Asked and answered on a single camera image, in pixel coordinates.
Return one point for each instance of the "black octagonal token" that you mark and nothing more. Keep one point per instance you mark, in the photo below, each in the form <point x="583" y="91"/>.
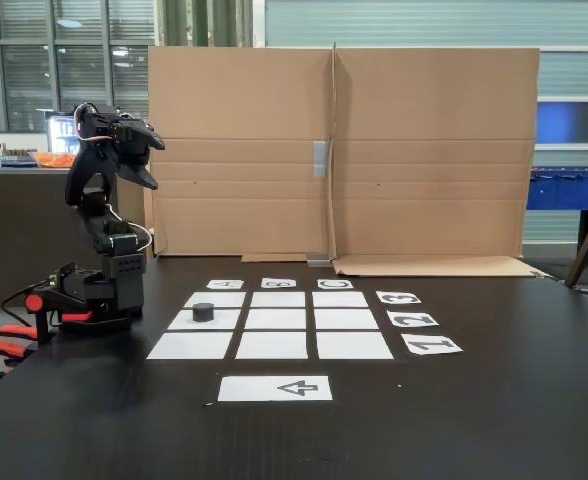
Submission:
<point x="203" y="312"/>

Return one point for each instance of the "white paper grid square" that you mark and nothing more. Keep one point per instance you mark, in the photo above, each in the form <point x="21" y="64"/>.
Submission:
<point x="275" y="319"/>
<point x="229" y="299"/>
<point x="271" y="346"/>
<point x="340" y="299"/>
<point x="189" y="346"/>
<point x="355" y="345"/>
<point x="226" y="320"/>
<point x="278" y="299"/>
<point x="346" y="319"/>

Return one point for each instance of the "black mini fridge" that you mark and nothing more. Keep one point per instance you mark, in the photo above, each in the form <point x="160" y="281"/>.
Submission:
<point x="56" y="132"/>

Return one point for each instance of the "orange snack bowl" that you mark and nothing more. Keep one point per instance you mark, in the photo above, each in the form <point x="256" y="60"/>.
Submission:
<point x="49" y="159"/>

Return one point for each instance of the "large brown cardboard panel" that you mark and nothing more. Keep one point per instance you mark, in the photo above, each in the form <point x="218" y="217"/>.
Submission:
<point x="244" y="90"/>
<point x="434" y="150"/>

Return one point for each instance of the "dark brown counter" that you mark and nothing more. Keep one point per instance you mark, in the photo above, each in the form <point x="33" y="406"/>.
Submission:
<point x="14" y="225"/>

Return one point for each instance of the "paper sheet letter A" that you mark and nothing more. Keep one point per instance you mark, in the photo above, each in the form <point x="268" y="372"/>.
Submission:
<point x="225" y="284"/>

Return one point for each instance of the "black orange bar clamp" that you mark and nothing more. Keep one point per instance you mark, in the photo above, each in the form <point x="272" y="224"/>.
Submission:
<point x="34" y="302"/>

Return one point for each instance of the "grey tape strip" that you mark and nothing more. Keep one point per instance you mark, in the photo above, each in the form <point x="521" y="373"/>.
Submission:
<point x="320" y="159"/>
<point x="318" y="260"/>

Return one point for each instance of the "paper sheet letter B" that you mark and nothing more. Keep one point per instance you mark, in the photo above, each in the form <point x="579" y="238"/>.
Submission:
<point x="279" y="283"/>

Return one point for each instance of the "paper sheet letter C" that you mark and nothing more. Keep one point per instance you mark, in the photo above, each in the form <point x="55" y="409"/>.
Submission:
<point x="335" y="284"/>

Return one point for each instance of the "paper sheet with arrow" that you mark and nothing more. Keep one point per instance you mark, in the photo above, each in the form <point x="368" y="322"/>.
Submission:
<point x="254" y="388"/>

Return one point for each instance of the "paper sheet number 3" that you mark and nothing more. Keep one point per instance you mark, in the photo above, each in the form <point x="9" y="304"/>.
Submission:
<point x="399" y="297"/>

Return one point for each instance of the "paper sheet number 2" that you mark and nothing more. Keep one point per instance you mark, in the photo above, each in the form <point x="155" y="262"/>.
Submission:
<point x="413" y="319"/>

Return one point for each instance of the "paper sheet number 1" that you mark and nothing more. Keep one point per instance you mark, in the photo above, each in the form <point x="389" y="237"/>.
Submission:
<point x="431" y="346"/>

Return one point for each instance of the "blue foosball table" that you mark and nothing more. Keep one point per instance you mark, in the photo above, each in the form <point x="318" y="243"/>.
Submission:
<point x="564" y="192"/>

